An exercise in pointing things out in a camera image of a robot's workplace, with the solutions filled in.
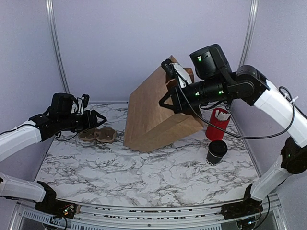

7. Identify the right aluminium frame post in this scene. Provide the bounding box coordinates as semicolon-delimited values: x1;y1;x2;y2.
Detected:
238;0;259;68

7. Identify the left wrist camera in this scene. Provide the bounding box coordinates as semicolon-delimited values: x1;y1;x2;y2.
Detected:
77;94;90;115

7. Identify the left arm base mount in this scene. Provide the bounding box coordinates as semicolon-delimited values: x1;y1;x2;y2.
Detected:
35;181;78;219

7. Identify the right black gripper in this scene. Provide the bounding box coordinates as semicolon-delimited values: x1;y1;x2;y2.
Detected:
159;75;231;114

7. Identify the front aluminium rail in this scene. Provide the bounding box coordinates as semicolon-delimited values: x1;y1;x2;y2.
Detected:
8;194;289;230

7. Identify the aluminium frame post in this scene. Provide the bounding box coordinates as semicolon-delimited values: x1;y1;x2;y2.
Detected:
46;0;70;93
238;0;259;68

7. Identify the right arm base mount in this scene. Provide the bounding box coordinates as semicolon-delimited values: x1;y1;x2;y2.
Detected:
221;184;263;220

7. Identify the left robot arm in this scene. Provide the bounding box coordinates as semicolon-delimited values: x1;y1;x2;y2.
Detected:
0;93;107;213

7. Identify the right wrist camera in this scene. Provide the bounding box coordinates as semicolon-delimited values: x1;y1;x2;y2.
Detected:
161;59;192;88

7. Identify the left aluminium frame post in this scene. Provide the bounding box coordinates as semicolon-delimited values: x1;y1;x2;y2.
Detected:
46;0;70;93

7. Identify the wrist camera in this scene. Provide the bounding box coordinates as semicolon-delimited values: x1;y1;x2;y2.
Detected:
77;94;90;115
161;59;192;88

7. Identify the brown pulp cup carrier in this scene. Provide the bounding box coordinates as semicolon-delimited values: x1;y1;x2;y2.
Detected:
78;127;117;143

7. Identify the red cup with sugar packets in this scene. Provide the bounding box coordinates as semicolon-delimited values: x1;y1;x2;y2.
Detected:
205;108;231;141

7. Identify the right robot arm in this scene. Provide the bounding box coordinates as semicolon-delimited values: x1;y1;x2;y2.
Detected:
159;44;307;215

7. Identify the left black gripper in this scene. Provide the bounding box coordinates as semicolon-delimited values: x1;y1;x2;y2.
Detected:
59;109;106;133

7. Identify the brown paper bag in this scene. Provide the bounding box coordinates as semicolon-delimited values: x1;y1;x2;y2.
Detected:
123;67;205;152

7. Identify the single black paper cup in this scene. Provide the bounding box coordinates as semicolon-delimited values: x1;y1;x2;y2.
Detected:
206;153;223;166

